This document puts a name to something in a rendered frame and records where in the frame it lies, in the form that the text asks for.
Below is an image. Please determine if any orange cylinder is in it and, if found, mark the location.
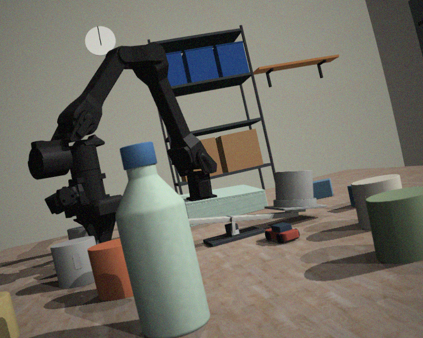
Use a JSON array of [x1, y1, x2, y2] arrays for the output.
[[87, 238, 134, 301]]

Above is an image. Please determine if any grey balance beam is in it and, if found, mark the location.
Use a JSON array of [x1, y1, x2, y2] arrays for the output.
[[189, 198, 327, 247]]

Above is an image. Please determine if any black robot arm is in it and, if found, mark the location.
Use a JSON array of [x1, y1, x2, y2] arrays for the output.
[[28, 42, 217, 214]]

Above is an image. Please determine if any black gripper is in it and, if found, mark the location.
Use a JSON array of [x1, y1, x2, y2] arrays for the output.
[[64, 169, 123, 243]]

